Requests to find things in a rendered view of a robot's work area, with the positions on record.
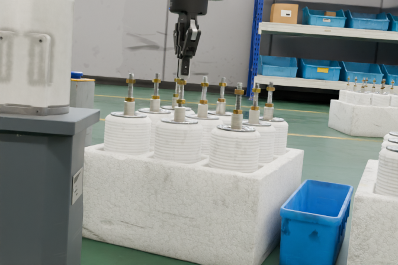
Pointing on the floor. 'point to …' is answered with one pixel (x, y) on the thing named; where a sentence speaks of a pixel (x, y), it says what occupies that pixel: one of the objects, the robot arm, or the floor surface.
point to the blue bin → (314, 223)
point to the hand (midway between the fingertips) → (183, 68)
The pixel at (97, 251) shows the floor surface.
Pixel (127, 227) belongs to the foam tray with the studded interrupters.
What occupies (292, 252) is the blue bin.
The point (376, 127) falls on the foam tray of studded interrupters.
